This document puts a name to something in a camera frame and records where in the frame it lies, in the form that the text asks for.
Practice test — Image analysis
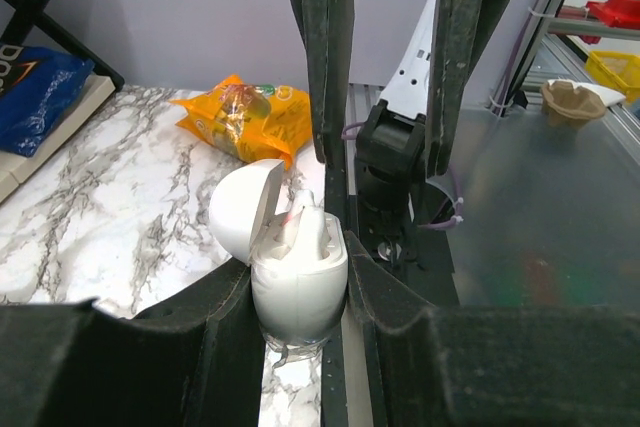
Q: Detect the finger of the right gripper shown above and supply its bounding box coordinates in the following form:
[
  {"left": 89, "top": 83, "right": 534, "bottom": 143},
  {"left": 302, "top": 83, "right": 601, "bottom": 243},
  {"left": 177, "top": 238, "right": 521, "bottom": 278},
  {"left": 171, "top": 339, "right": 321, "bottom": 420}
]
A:
[
  {"left": 290, "top": 0, "right": 355, "bottom": 167},
  {"left": 425, "top": 0, "right": 509, "bottom": 177}
]

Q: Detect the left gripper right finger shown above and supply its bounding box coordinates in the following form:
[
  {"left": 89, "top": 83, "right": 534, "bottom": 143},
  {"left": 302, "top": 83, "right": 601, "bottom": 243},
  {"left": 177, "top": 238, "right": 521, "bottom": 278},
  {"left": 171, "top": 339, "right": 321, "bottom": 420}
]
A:
[{"left": 345, "top": 233, "right": 639, "bottom": 426}]

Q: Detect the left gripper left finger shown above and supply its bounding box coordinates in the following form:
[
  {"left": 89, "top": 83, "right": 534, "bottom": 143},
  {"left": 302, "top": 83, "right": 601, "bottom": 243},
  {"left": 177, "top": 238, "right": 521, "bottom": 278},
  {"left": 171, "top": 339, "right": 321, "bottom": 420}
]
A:
[{"left": 1, "top": 260, "right": 265, "bottom": 426}]

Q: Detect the white clip earbud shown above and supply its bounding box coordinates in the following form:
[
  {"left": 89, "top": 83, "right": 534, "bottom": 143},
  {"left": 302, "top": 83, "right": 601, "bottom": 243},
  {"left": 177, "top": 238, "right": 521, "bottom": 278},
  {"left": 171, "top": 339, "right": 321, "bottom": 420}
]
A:
[{"left": 278, "top": 189, "right": 330, "bottom": 260}]

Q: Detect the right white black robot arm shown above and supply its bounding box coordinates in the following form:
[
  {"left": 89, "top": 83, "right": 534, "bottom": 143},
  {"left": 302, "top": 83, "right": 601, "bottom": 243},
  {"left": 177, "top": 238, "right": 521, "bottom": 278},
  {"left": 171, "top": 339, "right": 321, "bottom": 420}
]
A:
[{"left": 291, "top": 0, "right": 509, "bottom": 211}]

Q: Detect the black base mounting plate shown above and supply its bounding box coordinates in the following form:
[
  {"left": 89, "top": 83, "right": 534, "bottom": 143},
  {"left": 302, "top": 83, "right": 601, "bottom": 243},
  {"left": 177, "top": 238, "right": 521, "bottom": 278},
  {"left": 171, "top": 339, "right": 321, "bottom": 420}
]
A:
[{"left": 320, "top": 165, "right": 464, "bottom": 426}]

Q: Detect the red object in background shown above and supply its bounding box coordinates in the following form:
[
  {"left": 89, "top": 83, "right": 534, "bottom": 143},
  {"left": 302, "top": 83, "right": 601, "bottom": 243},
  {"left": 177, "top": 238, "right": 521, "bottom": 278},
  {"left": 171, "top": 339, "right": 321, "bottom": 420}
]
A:
[{"left": 550, "top": 0, "right": 639, "bottom": 45}]

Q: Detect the brown paper cup holder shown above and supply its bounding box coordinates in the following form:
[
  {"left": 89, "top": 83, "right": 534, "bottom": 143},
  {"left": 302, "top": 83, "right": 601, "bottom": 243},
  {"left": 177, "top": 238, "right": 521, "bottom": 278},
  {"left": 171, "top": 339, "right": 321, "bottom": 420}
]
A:
[{"left": 540, "top": 80, "right": 607, "bottom": 130}]

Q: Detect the orange snack bag on table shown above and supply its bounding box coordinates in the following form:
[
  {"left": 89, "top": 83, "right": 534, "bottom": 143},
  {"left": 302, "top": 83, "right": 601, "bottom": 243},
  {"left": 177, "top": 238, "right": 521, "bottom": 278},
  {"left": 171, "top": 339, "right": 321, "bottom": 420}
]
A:
[{"left": 173, "top": 74, "right": 312, "bottom": 169}]

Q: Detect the yellow plastic bin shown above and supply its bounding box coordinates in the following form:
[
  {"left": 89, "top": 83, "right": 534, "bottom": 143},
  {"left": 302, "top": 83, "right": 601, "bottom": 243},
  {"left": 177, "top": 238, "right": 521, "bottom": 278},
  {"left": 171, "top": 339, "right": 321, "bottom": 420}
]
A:
[{"left": 585, "top": 51, "right": 640, "bottom": 103}]

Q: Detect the blue Doritos chip bag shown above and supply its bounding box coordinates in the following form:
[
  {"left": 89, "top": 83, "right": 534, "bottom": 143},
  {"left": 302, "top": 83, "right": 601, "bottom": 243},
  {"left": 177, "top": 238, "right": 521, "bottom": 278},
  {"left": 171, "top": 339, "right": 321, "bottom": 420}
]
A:
[{"left": 1, "top": 43, "right": 94, "bottom": 157}]

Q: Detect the aluminium rail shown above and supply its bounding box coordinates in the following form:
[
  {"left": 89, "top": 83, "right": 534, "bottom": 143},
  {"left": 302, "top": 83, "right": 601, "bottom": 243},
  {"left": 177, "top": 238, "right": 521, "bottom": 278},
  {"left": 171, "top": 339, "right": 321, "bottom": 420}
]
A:
[{"left": 490, "top": 0, "right": 639, "bottom": 116}]

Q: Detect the black frame beige shelf rack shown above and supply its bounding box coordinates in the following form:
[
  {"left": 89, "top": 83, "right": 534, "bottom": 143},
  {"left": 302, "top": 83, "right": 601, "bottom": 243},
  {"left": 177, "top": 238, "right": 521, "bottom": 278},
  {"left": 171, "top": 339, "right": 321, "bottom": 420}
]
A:
[{"left": 1, "top": 0, "right": 124, "bottom": 198}]

